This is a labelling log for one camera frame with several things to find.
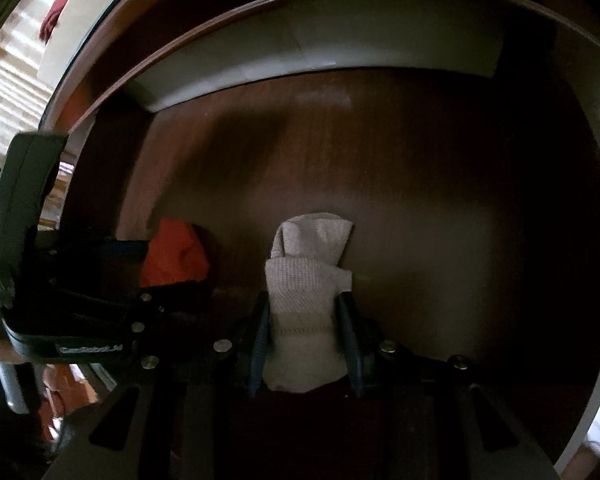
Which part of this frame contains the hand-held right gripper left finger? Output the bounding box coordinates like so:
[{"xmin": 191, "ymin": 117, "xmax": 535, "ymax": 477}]
[{"xmin": 42, "ymin": 291, "xmax": 273, "ymax": 480}]

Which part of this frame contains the beige waffle underwear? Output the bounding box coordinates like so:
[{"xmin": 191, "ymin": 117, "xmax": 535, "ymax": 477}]
[{"xmin": 262, "ymin": 212, "xmax": 355, "ymax": 394}]

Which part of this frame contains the wooden drawer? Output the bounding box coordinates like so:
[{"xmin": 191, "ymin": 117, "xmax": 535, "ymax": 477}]
[{"xmin": 55, "ymin": 0, "xmax": 600, "ymax": 480}]

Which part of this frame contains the beige patterned curtain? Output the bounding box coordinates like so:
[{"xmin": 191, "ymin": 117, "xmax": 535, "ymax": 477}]
[{"xmin": 0, "ymin": 0, "xmax": 76, "ymax": 172}]

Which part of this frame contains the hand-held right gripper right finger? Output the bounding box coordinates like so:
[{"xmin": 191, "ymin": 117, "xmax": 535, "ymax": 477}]
[{"xmin": 336, "ymin": 292, "xmax": 559, "ymax": 480}]

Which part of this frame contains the orange red underwear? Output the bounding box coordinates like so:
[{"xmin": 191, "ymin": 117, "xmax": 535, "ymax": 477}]
[{"xmin": 139, "ymin": 218, "xmax": 211, "ymax": 289}]

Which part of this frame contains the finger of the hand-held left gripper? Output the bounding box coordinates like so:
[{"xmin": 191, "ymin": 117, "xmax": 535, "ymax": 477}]
[
  {"xmin": 44, "ymin": 281, "xmax": 212, "ymax": 324},
  {"xmin": 36, "ymin": 237, "xmax": 149, "ymax": 264}
]

